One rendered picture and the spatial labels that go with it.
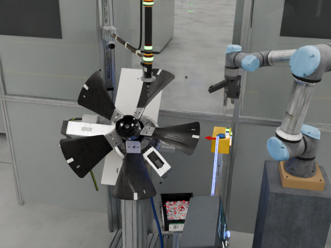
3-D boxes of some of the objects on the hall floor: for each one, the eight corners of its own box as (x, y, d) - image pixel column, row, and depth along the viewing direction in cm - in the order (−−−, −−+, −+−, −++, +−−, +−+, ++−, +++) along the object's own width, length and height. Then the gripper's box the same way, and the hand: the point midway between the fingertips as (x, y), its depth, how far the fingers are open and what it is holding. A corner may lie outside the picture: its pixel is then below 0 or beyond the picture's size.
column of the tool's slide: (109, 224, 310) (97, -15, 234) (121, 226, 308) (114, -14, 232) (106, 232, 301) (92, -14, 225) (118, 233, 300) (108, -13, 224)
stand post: (135, 254, 280) (132, 107, 232) (147, 256, 279) (147, 108, 230) (133, 259, 276) (130, 109, 228) (145, 261, 275) (145, 111, 226)
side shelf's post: (148, 235, 299) (148, 139, 263) (152, 236, 298) (153, 140, 263) (146, 239, 295) (146, 142, 260) (151, 239, 294) (152, 142, 259)
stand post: (125, 278, 260) (122, 161, 221) (139, 281, 258) (137, 163, 220) (123, 284, 256) (119, 165, 217) (137, 286, 254) (135, 167, 216)
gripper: (241, 81, 192) (236, 118, 200) (241, 70, 208) (237, 105, 217) (223, 80, 193) (219, 117, 202) (225, 69, 210) (222, 104, 218)
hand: (223, 110), depth 210 cm, fingers open, 13 cm apart
